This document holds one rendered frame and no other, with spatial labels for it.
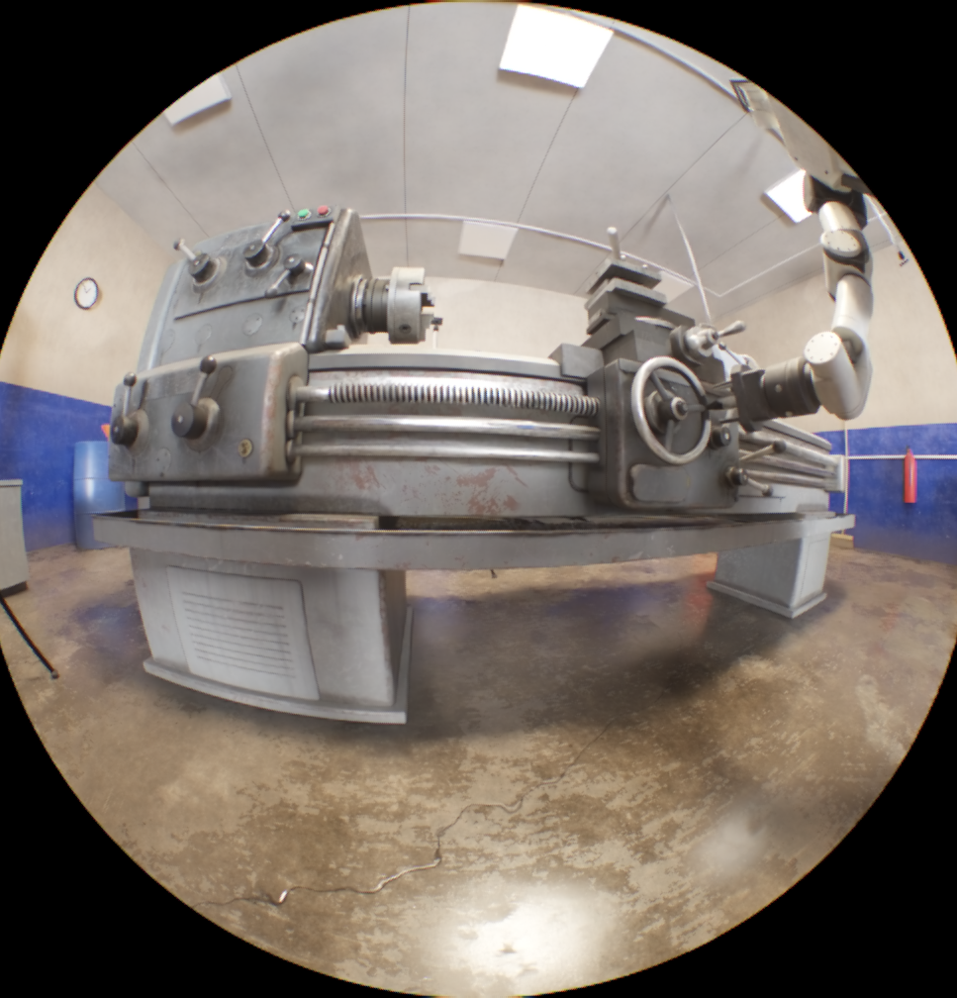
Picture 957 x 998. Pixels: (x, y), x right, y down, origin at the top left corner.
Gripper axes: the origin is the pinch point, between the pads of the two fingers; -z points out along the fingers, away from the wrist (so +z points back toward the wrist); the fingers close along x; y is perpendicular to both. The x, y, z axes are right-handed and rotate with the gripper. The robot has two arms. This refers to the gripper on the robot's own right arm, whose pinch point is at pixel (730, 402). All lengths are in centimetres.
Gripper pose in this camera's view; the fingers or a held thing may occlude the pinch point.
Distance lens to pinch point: 66.9
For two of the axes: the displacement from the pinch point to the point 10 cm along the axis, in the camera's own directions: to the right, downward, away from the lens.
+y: -9.7, 1.9, -1.4
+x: -1.8, -9.8, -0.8
